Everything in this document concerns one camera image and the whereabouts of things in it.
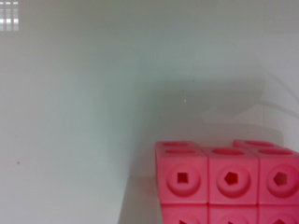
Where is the pink snap cube block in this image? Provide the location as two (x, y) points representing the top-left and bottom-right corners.
(155, 140), (299, 224)

